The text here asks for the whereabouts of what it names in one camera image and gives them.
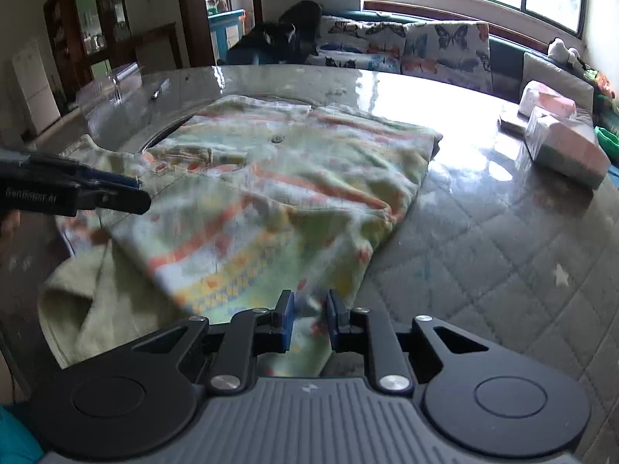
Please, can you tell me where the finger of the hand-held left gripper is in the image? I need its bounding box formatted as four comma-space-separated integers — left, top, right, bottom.
29, 153, 142, 189
79, 186, 152, 216

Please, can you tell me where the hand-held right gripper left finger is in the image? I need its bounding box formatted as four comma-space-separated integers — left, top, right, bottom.
132, 290, 296, 396

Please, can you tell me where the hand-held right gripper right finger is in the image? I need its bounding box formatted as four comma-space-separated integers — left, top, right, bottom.
325, 290, 490, 394

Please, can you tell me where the floral patterned jacket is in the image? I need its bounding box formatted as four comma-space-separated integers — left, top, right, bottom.
39, 94, 443, 378

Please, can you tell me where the person's left hand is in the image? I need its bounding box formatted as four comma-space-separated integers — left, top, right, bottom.
0, 212, 21, 253

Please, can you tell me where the clear plastic food container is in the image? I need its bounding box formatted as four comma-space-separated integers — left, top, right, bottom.
76, 62, 147, 127

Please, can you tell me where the white refrigerator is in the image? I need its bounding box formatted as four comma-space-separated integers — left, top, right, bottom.
12, 41, 62, 137

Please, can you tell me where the tall wooden glass cabinet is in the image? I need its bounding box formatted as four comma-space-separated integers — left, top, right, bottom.
43, 0, 132, 85

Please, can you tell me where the blue white cabinet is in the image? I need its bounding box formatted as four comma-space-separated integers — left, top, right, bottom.
208, 9, 246, 60

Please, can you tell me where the black bag on sofa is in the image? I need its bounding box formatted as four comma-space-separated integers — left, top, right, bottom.
226, 0, 323, 66

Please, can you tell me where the teal cloth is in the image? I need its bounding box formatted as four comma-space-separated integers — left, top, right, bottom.
0, 405, 45, 464

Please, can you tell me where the flat grey device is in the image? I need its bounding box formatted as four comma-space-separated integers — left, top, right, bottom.
498, 111, 531, 136

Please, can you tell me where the long butterfly print cushion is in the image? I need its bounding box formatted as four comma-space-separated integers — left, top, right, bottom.
316, 14, 408, 74

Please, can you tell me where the large pink tissue pack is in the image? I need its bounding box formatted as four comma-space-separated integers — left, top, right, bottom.
525, 106, 612, 190

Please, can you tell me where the square butterfly print cushion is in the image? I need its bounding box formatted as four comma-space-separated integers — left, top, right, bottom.
403, 22, 492, 94

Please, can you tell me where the small pink tissue pack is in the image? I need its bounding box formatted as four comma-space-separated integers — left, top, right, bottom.
517, 80, 577, 121

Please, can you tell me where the blue sofa bench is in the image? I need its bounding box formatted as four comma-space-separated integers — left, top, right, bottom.
217, 7, 619, 165

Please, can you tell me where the grey pillow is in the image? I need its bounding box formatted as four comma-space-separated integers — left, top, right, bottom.
522, 52, 595, 107

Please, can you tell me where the green plastic bowl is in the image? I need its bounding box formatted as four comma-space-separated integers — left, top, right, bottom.
594, 126, 619, 161

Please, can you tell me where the white black plush toy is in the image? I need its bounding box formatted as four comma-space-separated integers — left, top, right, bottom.
548, 38, 582, 67

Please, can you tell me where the green orange plush toy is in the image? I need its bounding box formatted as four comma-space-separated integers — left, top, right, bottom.
585, 68, 617, 100

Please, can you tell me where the dark wooden door frame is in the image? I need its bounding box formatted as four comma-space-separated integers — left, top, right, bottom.
173, 0, 264, 69

